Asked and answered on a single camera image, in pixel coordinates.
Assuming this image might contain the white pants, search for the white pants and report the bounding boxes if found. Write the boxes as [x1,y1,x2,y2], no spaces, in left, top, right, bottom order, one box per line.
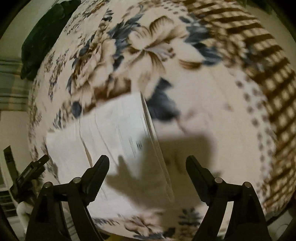
[46,93,174,217]

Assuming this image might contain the green striped curtain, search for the green striped curtain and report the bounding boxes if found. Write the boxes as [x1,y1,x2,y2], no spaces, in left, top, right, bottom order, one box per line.
[0,57,31,111]

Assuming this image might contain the dark green folded duvet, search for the dark green folded duvet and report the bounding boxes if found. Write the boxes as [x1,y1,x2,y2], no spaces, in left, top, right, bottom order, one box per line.
[20,1,81,81]

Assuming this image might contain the floral bed blanket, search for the floral bed blanket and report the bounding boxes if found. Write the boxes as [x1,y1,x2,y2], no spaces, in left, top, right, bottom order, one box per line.
[28,1,263,240]

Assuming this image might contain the brown checkered bed sheet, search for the brown checkered bed sheet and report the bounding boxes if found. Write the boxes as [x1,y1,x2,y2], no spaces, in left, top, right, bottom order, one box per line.
[184,1,295,213]

